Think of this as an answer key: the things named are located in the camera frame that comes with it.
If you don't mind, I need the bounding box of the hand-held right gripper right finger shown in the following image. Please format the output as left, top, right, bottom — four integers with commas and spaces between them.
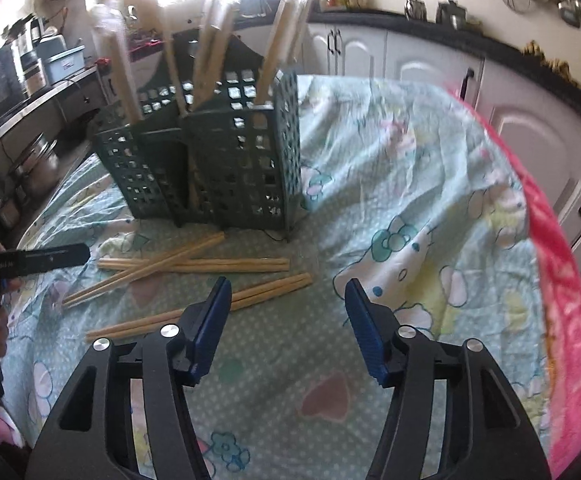
345, 278, 554, 480

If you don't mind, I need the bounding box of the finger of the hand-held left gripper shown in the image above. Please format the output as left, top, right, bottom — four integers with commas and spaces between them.
0, 243, 92, 277

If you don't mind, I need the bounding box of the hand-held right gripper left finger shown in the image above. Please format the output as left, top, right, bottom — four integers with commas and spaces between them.
23, 276, 234, 480

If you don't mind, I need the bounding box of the wooden chopsticks pair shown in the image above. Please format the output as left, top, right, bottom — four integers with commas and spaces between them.
189, 0, 244, 112
253, 0, 322, 107
62, 232, 226, 310
85, 272, 314, 345
96, 4, 144, 123
98, 257, 291, 275

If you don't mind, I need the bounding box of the green plastic utensil basket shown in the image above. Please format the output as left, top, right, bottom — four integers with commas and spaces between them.
93, 27, 304, 241

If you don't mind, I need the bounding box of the steel cooking pot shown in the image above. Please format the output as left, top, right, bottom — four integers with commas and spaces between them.
9, 135, 64, 197

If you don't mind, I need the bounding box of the printed cartoon cat cloth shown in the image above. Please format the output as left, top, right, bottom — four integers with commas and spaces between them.
0, 74, 541, 480

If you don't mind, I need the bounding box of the blue plastic container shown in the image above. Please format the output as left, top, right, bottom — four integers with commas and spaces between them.
38, 35, 89, 87

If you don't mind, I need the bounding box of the pink towel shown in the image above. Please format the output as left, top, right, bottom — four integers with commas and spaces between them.
445, 87, 581, 476

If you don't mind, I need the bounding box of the gold ornate stand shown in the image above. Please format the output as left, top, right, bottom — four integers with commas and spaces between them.
523, 40, 572, 79

